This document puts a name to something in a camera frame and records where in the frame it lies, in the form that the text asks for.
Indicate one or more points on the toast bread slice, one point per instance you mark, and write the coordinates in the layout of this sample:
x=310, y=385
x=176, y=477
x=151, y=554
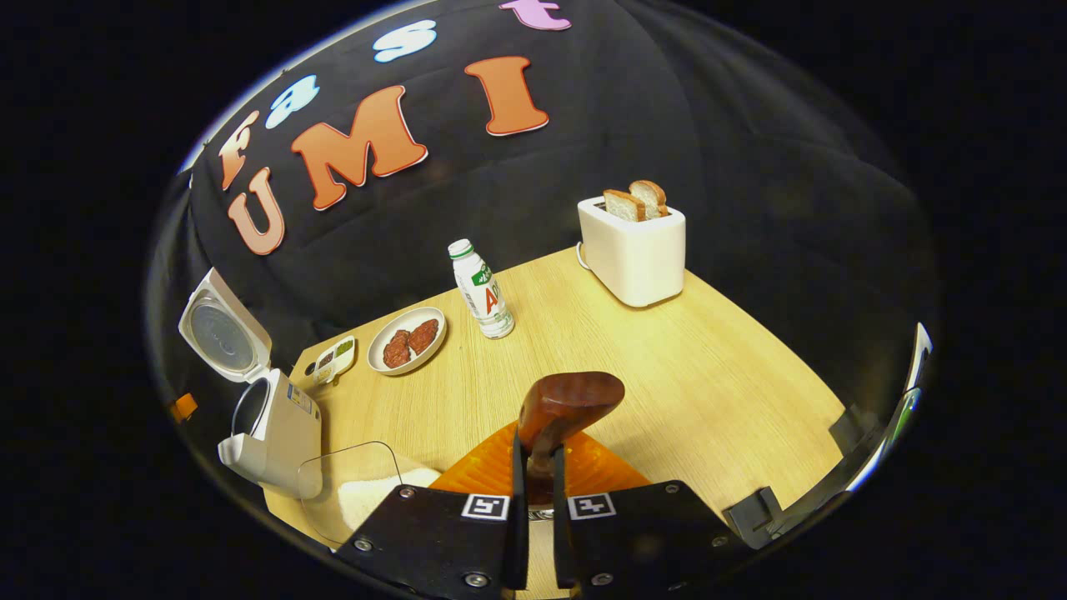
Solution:
x=623, y=206
x=652, y=196

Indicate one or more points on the clear plastic box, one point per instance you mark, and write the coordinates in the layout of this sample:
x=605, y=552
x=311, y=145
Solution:
x=342, y=467

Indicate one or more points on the white rice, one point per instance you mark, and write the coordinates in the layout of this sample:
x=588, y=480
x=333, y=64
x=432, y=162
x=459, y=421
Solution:
x=371, y=496

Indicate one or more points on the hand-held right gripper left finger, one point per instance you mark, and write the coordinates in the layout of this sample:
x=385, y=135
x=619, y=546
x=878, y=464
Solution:
x=518, y=542

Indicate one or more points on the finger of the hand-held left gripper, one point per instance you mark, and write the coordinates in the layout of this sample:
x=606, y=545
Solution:
x=184, y=407

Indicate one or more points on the small white sauce dish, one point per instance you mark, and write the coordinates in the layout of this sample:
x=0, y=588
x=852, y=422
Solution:
x=333, y=360

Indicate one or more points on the white round plate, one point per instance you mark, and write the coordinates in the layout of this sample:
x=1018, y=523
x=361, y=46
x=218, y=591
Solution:
x=379, y=337

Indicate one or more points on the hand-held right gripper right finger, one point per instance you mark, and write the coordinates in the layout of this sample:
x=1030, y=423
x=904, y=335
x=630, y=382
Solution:
x=560, y=542

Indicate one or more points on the black backdrop cloth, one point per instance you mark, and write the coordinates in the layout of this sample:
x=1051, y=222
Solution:
x=708, y=150

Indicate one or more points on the red meat piece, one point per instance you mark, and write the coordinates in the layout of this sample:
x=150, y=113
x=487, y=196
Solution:
x=423, y=335
x=396, y=350

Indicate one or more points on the white toaster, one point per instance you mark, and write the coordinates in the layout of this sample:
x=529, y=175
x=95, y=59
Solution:
x=638, y=258

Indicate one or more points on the white bottle green cap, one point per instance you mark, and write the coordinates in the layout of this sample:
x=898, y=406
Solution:
x=483, y=292

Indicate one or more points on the brown wooden spoon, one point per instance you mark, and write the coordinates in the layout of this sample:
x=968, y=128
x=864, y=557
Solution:
x=567, y=404

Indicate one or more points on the white rice cooker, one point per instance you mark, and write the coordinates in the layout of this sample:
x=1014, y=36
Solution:
x=288, y=433

